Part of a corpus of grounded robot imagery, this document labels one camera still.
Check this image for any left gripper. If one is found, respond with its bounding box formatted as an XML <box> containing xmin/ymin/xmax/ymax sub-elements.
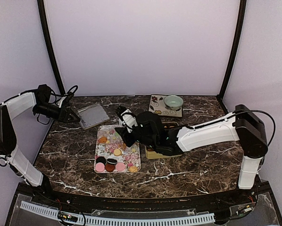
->
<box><xmin>33</xmin><ymin>102</ymin><xmax>80</xmax><ymax>123</ymax></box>

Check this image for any silver tin lid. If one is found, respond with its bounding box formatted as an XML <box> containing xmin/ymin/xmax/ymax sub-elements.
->
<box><xmin>77</xmin><ymin>103</ymin><xmax>110</xmax><ymax>129</ymax></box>

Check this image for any floral cookie tray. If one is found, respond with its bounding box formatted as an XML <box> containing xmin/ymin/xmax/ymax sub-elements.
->
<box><xmin>94</xmin><ymin>125</ymin><xmax>141</xmax><ymax>174</ymax></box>

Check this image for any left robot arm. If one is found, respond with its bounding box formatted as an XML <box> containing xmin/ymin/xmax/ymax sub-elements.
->
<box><xmin>0</xmin><ymin>84</ymin><xmax>80</xmax><ymax>205</ymax></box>

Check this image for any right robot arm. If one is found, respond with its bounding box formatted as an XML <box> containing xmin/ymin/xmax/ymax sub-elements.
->
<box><xmin>115</xmin><ymin>105</ymin><xmax>268</xmax><ymax>204</ymax></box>

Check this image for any gold cookie tin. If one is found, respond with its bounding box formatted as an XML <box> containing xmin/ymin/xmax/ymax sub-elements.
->
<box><xmin>145</xmin><ymin>121</ymin><xmax>182</xmax><ymax>160</ymax></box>

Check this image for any black sandwich cookie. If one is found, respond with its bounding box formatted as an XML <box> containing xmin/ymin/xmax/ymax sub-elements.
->
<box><xmin>96</xmin><ymin>156</ymin><xmax>106</xmax><ymax>165</ymax></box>
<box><xmin>107</xmin><ymin>158</ymin><xmax>117</xmax><ymax>165</ymax></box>

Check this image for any pink sandwich cookie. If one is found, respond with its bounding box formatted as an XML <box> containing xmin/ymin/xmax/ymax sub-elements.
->
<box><xmin>116</xmin><ymin>162</ymin><xmax>126</xmax><ymax>171</ymax></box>
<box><xmin>95</xmin><ymin>162</ymin><xmax>105</xmax><ymax>172</ymax></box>

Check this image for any swirl butter cookie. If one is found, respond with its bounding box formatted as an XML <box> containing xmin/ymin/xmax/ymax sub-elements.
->
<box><xmin>128</xmin><ymin>166</ymin><xmax>138</xmax><ymax>172</ymax></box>

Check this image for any brown chocolate cookie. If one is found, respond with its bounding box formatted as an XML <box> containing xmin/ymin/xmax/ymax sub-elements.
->
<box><xmin>105</xmin><ymin>163</ymin><xmax>115</xmax><ymax>172</ymax></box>

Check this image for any square floral plate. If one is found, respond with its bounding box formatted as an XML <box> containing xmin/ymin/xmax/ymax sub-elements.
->
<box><xmin>149</xmin><ymin>94</ymin><xmax>182</xmax><ymax>118</ymax></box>

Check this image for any light green ceramic bowl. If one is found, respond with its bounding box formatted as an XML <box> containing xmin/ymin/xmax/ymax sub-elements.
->
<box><xmin>164</xmin><ymin>95</ymin><xmax>183</xmax><ymax>111</ymax></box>

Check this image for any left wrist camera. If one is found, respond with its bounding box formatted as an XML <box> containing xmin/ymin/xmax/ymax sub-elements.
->
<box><xmin>56</xmin><ymin>95</ymin><xmax>71</xmax><ymax>108</ymax></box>

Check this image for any white slotted cable duct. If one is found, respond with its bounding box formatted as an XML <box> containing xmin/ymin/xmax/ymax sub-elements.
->
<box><xmin>20</xmin><ymin>201</ymin><xmax>216</xmax><ymax>226</ymax></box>

